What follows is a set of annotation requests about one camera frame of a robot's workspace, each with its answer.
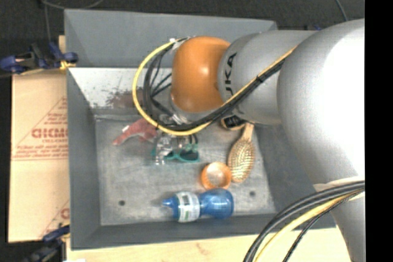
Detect black tan-rimmed round object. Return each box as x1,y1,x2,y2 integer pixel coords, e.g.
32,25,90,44
220,114,247,131

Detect grey metal bin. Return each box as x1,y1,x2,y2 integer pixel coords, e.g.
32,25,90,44
63,9,337,249

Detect golden wooden hairbrush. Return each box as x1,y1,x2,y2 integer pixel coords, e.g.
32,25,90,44
227,121,257,184

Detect brown cardboard board red print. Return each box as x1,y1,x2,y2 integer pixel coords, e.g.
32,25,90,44
7,35,71,244

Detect blue plastic bottle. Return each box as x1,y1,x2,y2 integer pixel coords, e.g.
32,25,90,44
161,188,235,223

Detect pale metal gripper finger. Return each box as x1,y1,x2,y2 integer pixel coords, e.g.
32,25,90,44
155,136,173,152
153,150,168,165

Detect orange ring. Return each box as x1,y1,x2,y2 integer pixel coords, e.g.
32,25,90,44
200,161,232,190

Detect green sunglasses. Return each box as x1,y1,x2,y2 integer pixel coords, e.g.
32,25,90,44
151,142,201,164

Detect red cloth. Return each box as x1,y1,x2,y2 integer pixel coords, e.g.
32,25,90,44
112,118,159,146

